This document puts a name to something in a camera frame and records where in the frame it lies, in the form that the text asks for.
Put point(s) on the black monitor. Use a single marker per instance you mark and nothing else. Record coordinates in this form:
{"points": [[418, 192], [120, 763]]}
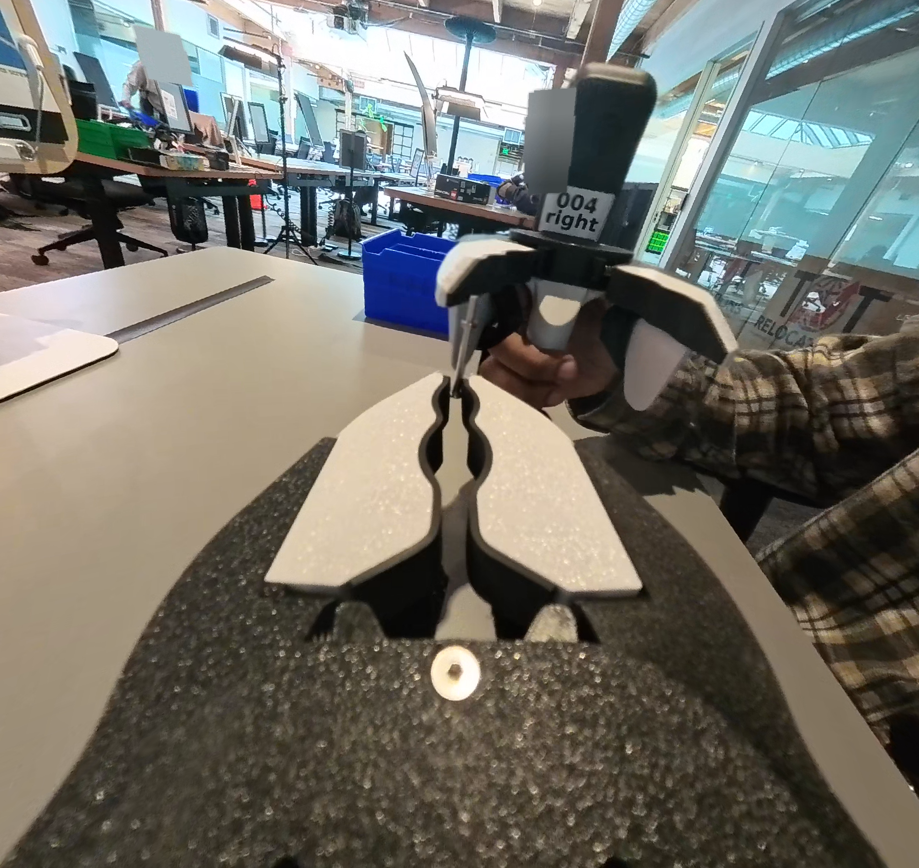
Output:
{"points": [[176, 114]]}

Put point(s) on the black mesh trash bin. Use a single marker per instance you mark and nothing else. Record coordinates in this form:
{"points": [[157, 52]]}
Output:
{"points": [[190, 220]]}

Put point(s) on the black box with red label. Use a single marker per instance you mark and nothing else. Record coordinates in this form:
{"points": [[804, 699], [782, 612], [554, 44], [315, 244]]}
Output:
{"points": [[463, 187]]}

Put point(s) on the white flat pad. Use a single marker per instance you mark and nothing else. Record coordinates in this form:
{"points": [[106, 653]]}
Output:
{"points": [[43, 358]]}

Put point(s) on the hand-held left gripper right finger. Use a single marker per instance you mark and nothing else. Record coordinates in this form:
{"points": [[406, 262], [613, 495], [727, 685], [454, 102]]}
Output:
{"points": [[553, 516]]}

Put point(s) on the long wooden desk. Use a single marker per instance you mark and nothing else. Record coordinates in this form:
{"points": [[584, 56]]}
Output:
{"points": [[179, 173]]}

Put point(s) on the black tripod light stand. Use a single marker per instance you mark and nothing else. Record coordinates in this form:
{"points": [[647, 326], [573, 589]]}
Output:
{"points": [[283, 164]]}

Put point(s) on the small metal bolt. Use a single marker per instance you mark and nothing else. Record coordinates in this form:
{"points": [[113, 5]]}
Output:
{"points": [[464, 347]]}

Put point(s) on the blue plastic bin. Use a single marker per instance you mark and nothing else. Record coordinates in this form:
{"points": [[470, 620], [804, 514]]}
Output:
{"points": [[402, 286]]}

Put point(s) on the black office chair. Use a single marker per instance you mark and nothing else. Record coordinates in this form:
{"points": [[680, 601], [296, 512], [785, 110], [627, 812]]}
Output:
{"points": [[100, 200]]}

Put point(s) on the dark backpack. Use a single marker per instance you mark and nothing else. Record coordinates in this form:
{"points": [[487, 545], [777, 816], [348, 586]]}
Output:
{"points": [[346, 220]]}

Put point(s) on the person's right hand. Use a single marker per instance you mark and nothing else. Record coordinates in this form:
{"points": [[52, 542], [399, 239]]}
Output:
{"points": [[553, 379]]}

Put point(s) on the person's plaid shirt torso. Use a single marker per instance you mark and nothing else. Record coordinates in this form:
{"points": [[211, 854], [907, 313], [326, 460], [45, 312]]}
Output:
{"points": [[861, 595]]}

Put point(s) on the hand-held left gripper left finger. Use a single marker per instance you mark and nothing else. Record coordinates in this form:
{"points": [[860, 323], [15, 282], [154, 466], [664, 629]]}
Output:
{"points": [[359, 509]]}

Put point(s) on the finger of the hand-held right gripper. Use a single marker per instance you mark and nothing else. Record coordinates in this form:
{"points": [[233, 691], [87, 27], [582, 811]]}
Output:
{"points": [[474, 265], [682, 308]]}

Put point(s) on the small display on stand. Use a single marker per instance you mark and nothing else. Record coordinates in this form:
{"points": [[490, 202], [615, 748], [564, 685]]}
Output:
{"points": [[352, 148]]}

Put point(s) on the person's right forearm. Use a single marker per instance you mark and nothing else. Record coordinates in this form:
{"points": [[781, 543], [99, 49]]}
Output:
{"points": [[754, 408]]}

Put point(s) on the green storage bins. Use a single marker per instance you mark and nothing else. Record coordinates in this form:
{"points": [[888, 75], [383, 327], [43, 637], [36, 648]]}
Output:
{"points": [[115, 137]]}

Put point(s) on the black pole lamp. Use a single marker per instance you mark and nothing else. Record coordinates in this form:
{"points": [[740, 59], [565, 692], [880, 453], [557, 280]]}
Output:
{"points": [[469, 31]]}

